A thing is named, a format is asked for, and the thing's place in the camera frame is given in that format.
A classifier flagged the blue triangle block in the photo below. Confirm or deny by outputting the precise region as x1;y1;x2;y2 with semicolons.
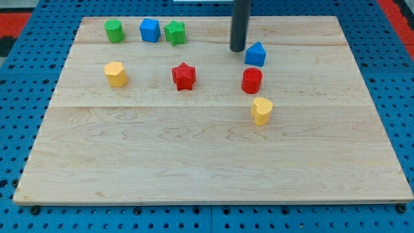
245;41;267;67

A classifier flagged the red star block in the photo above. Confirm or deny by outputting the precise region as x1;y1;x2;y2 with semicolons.
171;62;197;91

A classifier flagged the green star block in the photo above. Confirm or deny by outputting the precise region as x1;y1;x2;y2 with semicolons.
164;20;186;46

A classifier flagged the yellow heart block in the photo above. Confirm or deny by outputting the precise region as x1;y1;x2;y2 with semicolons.
251;97;274;126

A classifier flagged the light wooden board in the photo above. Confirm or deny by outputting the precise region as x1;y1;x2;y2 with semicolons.
14;16;413;206

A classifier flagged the red cylinder block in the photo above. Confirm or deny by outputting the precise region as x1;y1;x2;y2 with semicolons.
241;68;263;94

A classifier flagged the blue cube block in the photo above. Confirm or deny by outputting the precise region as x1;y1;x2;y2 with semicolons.
140;18;160;43

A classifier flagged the yellow hexagon block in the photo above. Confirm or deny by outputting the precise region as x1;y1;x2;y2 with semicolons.
104;61;128;87

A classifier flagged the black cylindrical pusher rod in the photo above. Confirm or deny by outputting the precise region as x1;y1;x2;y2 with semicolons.
230;0;252;52

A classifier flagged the green cylinder block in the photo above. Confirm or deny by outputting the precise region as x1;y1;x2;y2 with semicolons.
104;19;125;43

